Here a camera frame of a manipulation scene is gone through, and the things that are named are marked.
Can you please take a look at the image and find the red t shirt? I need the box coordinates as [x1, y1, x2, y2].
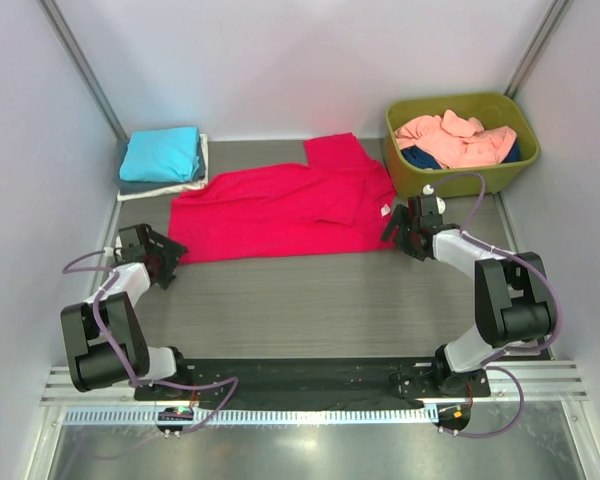
[168, 133, 396, 264]

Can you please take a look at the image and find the olive green plastic bin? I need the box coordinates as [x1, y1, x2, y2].
[384, 92, 540, 198]

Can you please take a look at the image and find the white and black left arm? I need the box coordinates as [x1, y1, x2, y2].
[60, 223, 191, 392]

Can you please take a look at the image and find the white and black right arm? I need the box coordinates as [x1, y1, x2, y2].
[382, 194, 558, 398]

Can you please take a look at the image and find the folded white t shirt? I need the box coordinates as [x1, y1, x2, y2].
[116, 132, 211, 203]

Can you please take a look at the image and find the dark blue t shirt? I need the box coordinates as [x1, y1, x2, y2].
[401, 141, 521, 170]

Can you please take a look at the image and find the peach t shirt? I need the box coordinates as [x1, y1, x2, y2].
[394, 110, 518, 170]

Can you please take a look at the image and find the folded turquoise t shirt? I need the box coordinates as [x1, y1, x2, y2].
[119, 127, 200, 183]

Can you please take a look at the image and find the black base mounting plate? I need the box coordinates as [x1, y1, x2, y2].
[134, 355, 491, 409]

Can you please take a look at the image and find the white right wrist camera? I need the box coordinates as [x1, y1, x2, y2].
[422, 184, 446, 214]

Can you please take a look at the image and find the white slotted cable duct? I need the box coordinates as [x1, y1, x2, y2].
[63, 405, 439, 428]

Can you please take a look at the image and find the aluminium front rail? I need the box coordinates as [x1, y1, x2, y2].
[39, 361, 589, 406]

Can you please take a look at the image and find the left aluminium frame post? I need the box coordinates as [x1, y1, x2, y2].
[37, 0, 128, 141]

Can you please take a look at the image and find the aluminium frame post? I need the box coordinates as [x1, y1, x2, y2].
[503, 0, 574, 100]
[37, 0, 128, 141]

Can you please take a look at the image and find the right aluminium frame post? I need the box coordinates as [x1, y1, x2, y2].
[503, 0, 574, 100]

